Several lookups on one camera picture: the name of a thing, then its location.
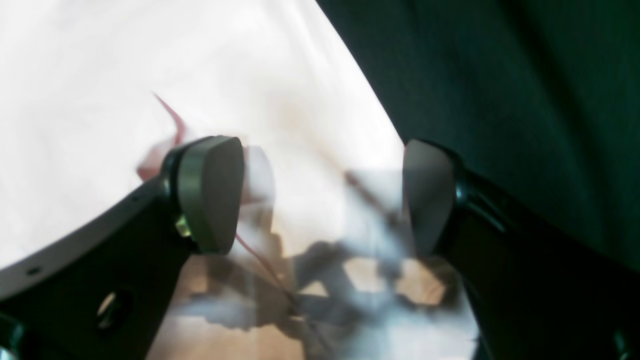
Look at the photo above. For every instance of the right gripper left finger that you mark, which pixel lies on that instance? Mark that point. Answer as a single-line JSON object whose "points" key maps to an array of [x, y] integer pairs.
{"points": [[101, 292]]}

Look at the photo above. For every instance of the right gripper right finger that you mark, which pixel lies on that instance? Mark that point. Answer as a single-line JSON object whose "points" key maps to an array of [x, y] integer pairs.
{"points": [[535, 292]]}

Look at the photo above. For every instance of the pink T-shirt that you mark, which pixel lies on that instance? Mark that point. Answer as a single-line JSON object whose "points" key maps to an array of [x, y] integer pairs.
{"points": [[92, 91]]}

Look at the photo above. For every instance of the black table cloth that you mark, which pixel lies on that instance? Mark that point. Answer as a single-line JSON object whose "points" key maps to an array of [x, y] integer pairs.
{"points": [[541, 97]]}

